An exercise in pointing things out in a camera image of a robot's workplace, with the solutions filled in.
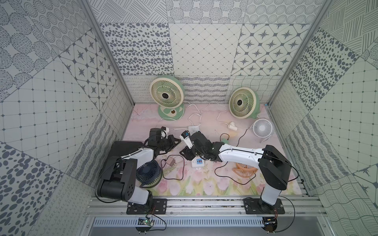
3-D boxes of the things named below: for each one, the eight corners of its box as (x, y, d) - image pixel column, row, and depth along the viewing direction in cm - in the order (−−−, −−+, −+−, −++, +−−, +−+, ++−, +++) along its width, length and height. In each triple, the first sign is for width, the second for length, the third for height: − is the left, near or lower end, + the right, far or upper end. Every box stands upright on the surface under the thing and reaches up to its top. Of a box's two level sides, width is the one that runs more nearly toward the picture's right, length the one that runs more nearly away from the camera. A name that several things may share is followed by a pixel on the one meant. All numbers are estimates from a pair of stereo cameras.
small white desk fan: (254, 142, 100) (261, 132, 91) (250, 128, 107) (256, 118, 98) (269, 142, 100) (276, 132, 91) (263, 128, 107) (270, 118, 98)
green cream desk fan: (243, 126, 107) (251, 108, 92) (224, 105, 121) (228, 86, 106) (257, 119, 111) (267, 101, 96) (236, 99, 125) (242, 81, 110)
